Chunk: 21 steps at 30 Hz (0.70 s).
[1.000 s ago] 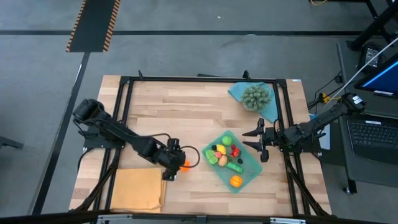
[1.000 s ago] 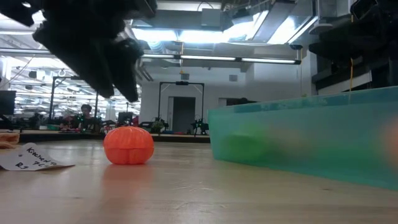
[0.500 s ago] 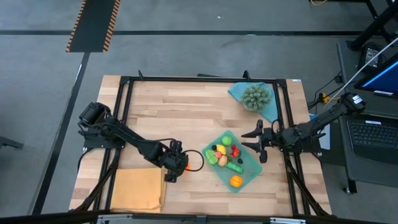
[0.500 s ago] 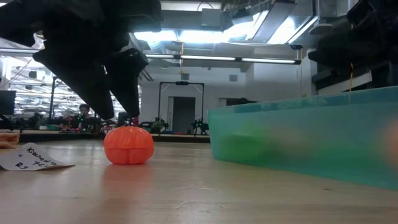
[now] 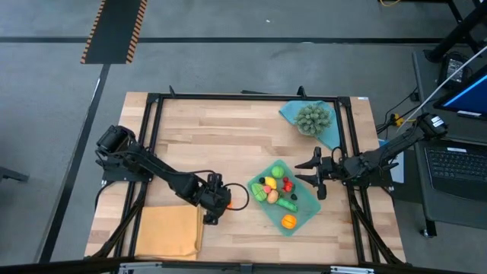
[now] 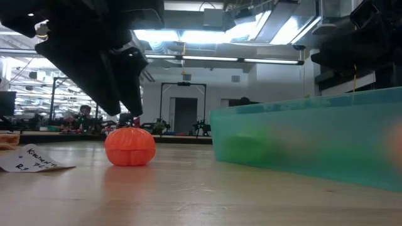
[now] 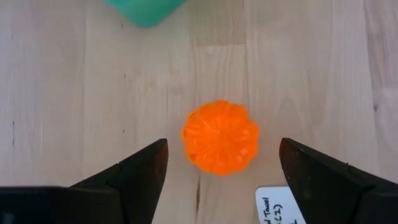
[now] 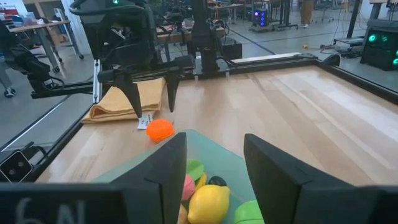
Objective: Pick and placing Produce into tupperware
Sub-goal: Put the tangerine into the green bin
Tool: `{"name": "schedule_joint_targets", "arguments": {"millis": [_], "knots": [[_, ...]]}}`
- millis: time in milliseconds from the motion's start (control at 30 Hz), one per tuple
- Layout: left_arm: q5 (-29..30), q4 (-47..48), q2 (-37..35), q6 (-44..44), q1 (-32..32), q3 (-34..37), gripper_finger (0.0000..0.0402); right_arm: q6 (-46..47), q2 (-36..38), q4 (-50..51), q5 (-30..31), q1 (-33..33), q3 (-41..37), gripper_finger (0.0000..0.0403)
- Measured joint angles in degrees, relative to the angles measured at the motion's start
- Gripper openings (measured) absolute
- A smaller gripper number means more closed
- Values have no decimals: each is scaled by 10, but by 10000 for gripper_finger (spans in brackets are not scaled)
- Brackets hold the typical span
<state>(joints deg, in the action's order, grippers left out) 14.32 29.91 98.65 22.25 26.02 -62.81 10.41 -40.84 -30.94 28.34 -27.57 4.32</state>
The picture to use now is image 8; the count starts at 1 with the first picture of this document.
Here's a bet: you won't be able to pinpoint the dark purple toy eggplant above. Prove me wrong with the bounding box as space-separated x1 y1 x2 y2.
207 175 228 188

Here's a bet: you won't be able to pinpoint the yellow toy lemon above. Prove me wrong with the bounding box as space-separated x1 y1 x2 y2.
187 184 231 224

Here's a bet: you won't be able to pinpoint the yellow toy banana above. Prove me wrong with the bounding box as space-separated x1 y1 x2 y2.
195 172 208 191

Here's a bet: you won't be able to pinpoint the black green-lit computer tower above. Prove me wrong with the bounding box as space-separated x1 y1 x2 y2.
359 19 398 72

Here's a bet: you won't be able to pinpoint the white handwritten paper label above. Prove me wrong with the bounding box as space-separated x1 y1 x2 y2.
137 112 154 131

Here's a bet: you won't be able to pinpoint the grey wheeled workbench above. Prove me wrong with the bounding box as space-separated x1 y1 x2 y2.
7 19 85 75

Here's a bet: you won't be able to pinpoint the folded orange cloth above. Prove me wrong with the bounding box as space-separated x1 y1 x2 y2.
81 77 167 124

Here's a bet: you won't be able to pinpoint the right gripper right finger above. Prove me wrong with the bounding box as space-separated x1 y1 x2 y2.
243 133 398 224

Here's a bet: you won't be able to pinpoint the black desk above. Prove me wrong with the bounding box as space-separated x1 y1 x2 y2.
345 0 383 40

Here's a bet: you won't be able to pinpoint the silver table-level camera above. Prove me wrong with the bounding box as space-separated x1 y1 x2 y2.
0 149 47 184

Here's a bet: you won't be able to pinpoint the light green toy starfruit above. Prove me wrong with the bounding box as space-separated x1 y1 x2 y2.
186 159 205 182

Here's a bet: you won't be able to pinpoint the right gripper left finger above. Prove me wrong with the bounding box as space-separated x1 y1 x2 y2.
0 132 188 224

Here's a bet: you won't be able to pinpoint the black aluminium table frame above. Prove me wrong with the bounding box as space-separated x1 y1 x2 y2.
0 52 398 183

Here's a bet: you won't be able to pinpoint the black box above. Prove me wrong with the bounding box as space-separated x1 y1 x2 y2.
221 37 243 62

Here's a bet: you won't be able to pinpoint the round green toy fruit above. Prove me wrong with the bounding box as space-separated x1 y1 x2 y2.
233 199 266 224

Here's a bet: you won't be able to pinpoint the floor cables with yellow plug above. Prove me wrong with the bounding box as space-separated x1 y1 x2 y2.
302 42 363 60

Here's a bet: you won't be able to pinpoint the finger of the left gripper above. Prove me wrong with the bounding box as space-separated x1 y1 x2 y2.
164 68 182 114
112 73 144 119

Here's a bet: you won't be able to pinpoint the teal plastic cutting board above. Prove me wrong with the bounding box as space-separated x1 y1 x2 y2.
91 129 266 224

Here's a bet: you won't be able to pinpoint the ribbed orange toy pumpkin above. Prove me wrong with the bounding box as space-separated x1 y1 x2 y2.
146 118 176 144

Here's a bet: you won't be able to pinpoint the pink toy peach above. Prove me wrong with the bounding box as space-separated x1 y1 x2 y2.
182 174 197 202

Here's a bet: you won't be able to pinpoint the person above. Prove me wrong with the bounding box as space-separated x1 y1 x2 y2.
298 0 315 29

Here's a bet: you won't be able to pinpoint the black lit computer tower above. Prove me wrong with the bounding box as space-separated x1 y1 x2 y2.
251 8 269 29

